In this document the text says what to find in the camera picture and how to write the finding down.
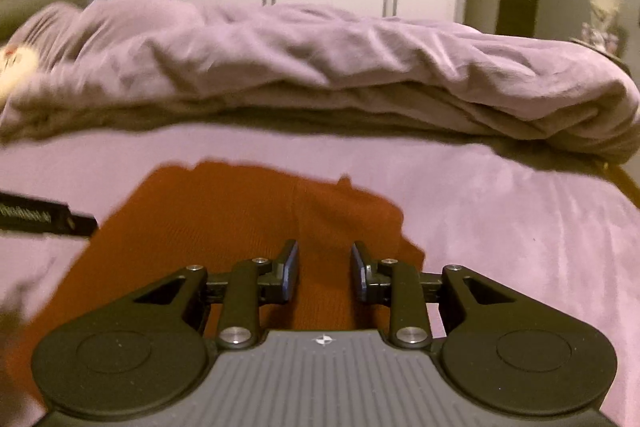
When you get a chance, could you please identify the olive green cushion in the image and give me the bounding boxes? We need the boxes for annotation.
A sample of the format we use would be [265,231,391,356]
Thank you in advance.
[0,0,90,44]

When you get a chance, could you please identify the brown small shirt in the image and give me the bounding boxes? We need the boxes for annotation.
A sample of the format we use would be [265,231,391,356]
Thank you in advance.
[0,159,429,414]

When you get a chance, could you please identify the wooden bed frame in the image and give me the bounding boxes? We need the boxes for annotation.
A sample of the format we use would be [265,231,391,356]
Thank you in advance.
[598,160,640,210]

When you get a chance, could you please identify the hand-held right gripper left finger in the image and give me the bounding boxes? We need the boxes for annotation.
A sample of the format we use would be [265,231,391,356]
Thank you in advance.
[132,239,301,351]

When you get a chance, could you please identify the crumpled purple duvet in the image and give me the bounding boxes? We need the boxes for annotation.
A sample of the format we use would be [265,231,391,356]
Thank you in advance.
[0,0,640,164]

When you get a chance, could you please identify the purple bed sheet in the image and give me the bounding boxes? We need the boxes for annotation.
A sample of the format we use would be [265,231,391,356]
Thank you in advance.
[0,122,640,427]

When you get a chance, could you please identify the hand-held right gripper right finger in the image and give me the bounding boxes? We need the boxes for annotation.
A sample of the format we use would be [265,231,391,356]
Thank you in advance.
[350,241,512,351]

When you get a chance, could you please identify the white round plush toy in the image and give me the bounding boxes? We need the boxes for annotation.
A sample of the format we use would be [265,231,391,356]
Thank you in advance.
[0,44,42,104]

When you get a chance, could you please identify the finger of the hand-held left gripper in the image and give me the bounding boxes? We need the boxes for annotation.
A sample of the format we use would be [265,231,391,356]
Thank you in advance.
[65,212,99,239]

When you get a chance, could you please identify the pale floral decoration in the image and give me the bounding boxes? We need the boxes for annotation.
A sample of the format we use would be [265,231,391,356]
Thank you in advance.
[570,0,627,58]

